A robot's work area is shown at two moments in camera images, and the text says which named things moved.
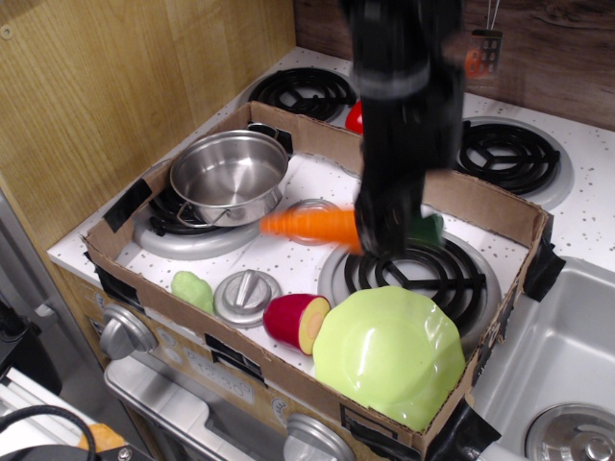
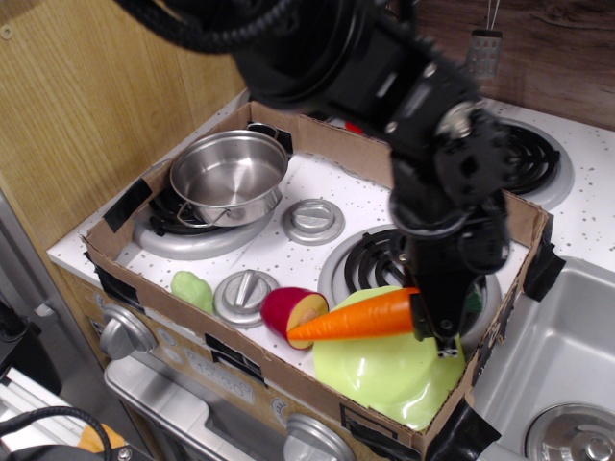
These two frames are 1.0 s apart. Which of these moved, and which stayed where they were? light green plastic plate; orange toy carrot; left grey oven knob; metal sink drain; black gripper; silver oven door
Moved: black gripper; orange toy carrot
Stayed: light green plastic plate; metal sink drain; silver oven door; left grey oven knob
